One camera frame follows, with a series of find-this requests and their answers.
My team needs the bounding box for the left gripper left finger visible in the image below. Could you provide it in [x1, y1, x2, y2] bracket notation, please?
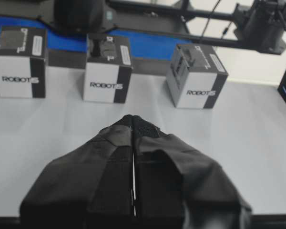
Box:
[20, 115, 133, 229]

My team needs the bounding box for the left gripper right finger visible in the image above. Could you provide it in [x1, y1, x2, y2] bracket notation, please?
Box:
[133, 115, 252, 229]

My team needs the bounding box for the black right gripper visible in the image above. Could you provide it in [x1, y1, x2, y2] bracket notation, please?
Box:
[37, 0, 116, 35]

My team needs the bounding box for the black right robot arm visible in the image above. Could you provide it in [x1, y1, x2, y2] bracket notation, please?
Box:
[36, 0, 286, 55]

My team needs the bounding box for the middle black Dynamixel box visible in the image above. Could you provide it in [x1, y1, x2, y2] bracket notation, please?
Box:
[83, 33, 133, 104]

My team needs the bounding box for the black dynamixel box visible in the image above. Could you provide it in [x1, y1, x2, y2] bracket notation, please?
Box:
[83, 33, 133, 104]
[0, 25, 48, 98]
[166, 43, 228, 109]

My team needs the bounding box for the lower black Dynamixel box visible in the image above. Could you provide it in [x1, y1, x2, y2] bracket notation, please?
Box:
[0, 25, 48, 98]

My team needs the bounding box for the white base sheet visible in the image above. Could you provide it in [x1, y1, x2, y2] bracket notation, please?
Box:
[0, 67, 286, 217]

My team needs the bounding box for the top black Dynamixel box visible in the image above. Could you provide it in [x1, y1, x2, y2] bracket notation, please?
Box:
[166, 43, 228, 109]

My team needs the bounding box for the blue table cloth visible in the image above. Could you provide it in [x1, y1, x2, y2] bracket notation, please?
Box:
[0, 17, 188, 61]

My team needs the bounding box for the black camera cable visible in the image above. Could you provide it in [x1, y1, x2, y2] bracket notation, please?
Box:
[200, 0, 229, 39]

